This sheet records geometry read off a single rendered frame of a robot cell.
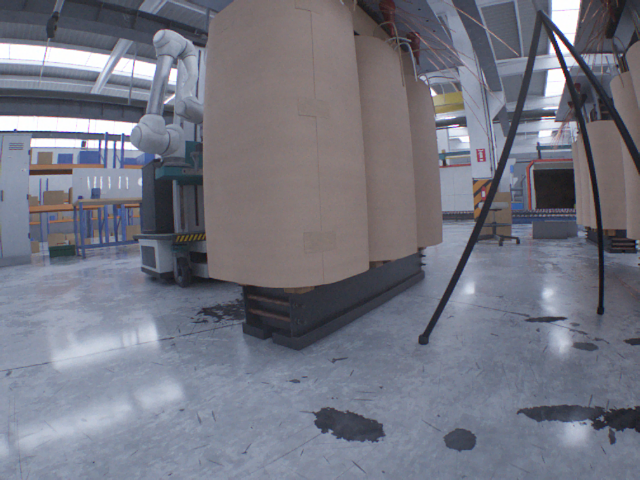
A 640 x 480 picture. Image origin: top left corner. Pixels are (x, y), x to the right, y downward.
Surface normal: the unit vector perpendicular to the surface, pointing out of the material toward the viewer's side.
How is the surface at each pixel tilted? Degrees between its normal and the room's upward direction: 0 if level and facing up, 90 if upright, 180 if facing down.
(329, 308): 90
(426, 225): 90
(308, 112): 90
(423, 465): 0
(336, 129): 90
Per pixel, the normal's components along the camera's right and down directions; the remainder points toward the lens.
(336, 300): 0.80, 0.00
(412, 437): -0.05, -1.00
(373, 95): 0.19, 0.07
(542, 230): -0.60, 0.09
